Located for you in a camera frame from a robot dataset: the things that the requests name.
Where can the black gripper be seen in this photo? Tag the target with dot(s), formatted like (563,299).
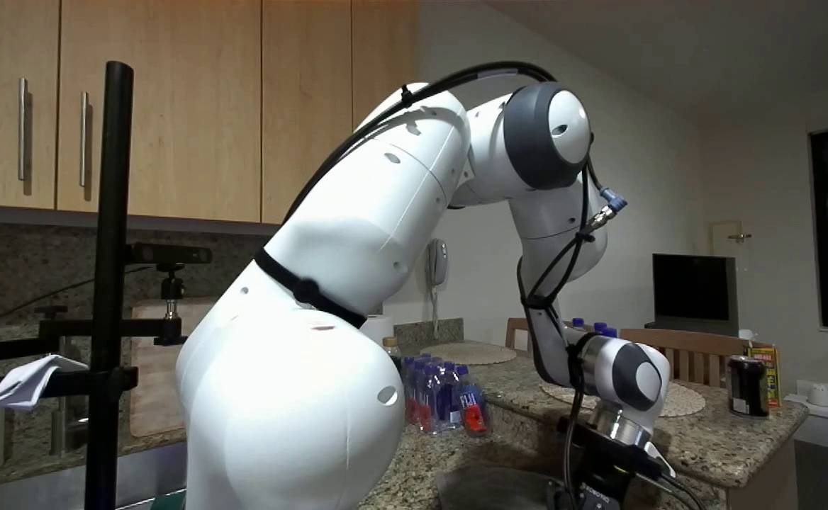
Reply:
(617,470)

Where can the grey towel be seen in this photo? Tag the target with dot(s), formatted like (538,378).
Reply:
(501,490)

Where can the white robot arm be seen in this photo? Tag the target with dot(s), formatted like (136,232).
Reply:
(283,405)

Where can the wooden chair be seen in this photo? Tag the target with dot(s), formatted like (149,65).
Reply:
(698,355)
(518,334)

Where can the black drink can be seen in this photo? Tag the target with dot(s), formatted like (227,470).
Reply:
(748,385)

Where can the yellow box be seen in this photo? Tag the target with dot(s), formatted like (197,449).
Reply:
(770,364)

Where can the crumpled blue plastic bag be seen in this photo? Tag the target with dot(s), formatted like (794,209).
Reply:
(443,391)

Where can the black monitor screen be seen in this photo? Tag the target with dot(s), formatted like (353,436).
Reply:
(697,292)

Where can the black horizontal clamp bar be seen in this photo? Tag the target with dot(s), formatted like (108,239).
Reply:
(76,327)
(76,384)

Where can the wide wooden cabinet door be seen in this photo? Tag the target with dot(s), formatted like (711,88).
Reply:
(188,103)

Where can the black vertical pole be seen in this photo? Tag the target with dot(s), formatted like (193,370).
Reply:
(111,188)

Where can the white crumpled cloth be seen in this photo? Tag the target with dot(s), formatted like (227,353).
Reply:
(33,381)

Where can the white wall phone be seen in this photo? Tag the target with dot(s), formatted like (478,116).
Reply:
(438,263)

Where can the black camera on mount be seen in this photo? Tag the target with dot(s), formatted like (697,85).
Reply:
(168,253)

